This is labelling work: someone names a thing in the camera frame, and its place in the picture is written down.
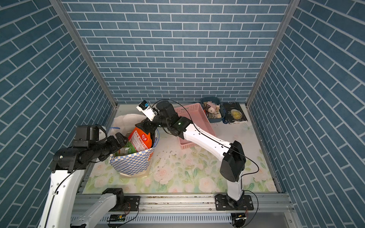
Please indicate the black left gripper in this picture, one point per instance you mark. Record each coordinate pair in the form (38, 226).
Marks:
(116, 145)

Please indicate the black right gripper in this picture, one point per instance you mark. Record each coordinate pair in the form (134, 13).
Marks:
(146, 126)

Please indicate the orange condiment packet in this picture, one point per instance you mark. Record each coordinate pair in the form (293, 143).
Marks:
(139, 141)

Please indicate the small green condiment packet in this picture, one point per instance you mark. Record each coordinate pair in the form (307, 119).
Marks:
(126, 150)

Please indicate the blue checkered paper bag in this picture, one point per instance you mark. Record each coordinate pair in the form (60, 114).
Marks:
(137, 164)

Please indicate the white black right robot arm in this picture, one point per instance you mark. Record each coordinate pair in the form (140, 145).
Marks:
(230, 154)

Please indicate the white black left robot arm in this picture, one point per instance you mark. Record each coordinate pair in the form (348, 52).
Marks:
(65, 179)

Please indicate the pink paper roll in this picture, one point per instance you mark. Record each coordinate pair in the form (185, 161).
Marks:
(211, 107)

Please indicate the dark teal storage bin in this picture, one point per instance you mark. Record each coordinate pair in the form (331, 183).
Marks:
(219, 115)

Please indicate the floral table mat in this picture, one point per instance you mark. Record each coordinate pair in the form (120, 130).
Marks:
(192, 170)

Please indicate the black book with yellow picture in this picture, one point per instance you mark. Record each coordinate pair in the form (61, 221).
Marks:
(233, 113)

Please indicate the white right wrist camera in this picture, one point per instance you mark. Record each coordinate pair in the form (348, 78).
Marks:
(147, 110)

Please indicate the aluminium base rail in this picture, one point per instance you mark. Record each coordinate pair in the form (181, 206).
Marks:
(203, 210)

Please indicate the aluminium corner post left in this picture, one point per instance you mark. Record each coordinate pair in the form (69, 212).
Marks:
(70, 27)

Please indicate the aluminium corner post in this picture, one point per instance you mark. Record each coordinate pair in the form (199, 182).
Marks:
(273, 48)
(70, 27)

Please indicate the aluminium corner post right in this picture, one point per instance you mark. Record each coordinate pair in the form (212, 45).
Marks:
(273, 48)

